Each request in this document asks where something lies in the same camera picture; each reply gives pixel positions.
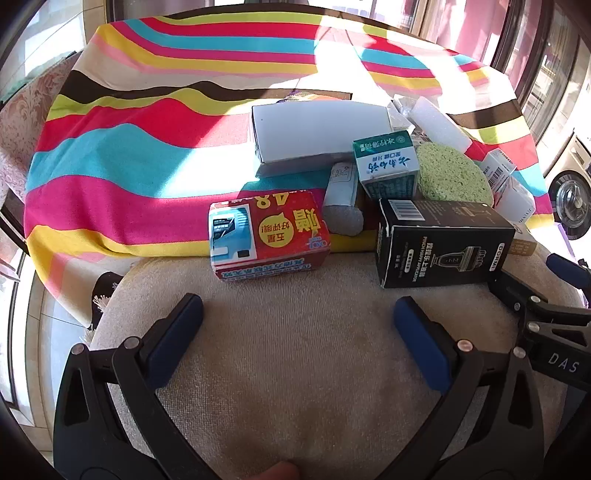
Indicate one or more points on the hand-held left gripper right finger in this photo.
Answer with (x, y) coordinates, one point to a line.
(422, 341)

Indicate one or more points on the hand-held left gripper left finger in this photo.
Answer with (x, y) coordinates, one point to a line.
(173, 337)

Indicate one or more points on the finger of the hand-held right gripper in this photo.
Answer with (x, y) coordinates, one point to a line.
(505, 286)
(565, 270)

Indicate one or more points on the black printed box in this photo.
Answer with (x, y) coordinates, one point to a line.
(438, 240)

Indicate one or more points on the plain white cube box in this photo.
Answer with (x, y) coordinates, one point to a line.
(515, 203)

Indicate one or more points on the small white printed box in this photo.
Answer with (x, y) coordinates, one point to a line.
(498, 166)

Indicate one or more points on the green sponge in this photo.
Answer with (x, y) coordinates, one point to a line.
(450, 173)

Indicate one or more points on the red printed box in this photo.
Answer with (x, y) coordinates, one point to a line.
(286, 230)

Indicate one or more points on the grey and white packet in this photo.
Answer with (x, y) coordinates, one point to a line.
(341, 198)

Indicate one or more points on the teal patterned small box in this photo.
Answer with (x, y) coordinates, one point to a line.
(385, 161)

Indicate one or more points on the white foam block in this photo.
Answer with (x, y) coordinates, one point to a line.
(438, 124)

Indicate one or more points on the clear white box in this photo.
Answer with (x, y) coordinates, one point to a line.
(399, 113)

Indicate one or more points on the long white box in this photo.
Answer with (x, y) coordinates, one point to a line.
(318, 131)

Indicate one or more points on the beige washing machine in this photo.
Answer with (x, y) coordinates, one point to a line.
(572, 194)

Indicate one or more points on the beige fabric cushion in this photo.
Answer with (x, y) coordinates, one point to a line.
(300, 369)

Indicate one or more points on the colourful striped cloth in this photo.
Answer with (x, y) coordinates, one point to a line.
(138, 184)

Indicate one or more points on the dark framed glass door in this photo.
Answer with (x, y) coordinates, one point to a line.
(540, 92)

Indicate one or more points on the pink curtain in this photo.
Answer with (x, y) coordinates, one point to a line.
(545, 32)

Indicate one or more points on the floral pink upholstered chair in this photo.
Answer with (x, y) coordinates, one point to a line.
(27, 106)

